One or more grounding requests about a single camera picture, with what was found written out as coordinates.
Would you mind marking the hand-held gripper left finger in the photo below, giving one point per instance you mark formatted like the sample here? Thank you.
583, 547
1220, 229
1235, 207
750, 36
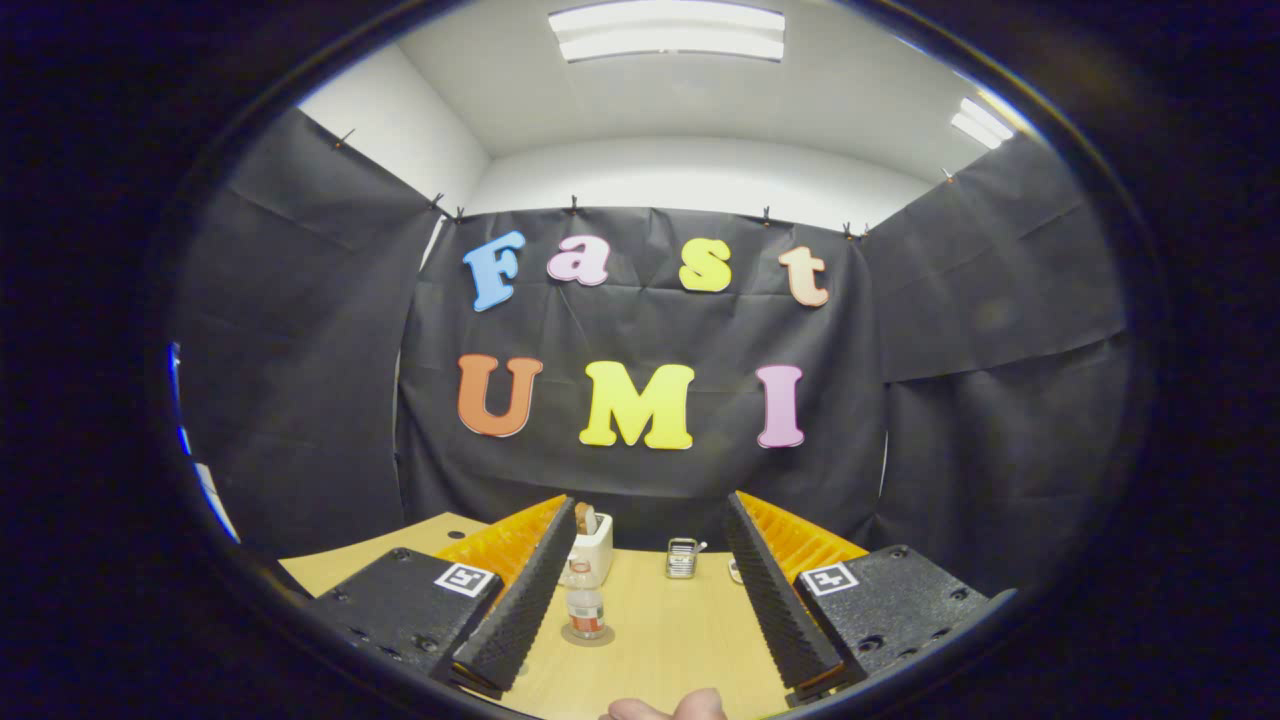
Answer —
520, 600

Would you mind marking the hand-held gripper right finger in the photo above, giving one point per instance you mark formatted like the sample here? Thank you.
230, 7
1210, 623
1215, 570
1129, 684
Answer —
775, 600

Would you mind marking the clear plastic juice bottle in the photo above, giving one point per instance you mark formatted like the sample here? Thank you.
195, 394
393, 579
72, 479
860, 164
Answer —
586, 605

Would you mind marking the round brown coaster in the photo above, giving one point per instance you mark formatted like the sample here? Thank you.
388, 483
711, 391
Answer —
606, 638

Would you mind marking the white dish with dark food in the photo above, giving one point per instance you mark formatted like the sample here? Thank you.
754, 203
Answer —
736, 571

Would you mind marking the white toaster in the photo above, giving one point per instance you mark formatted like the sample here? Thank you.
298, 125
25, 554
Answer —
595, 555

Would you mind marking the wooden table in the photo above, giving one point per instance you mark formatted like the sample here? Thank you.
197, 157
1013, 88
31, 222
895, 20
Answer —
680, 640

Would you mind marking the brown bread slice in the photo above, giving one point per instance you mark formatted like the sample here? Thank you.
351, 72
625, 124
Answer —
583, 517

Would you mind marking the small ceiling light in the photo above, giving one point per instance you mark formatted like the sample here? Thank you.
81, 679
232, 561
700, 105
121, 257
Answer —
982, 122

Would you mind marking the long ceiling light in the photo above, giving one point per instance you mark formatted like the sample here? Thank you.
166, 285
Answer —
667, 30

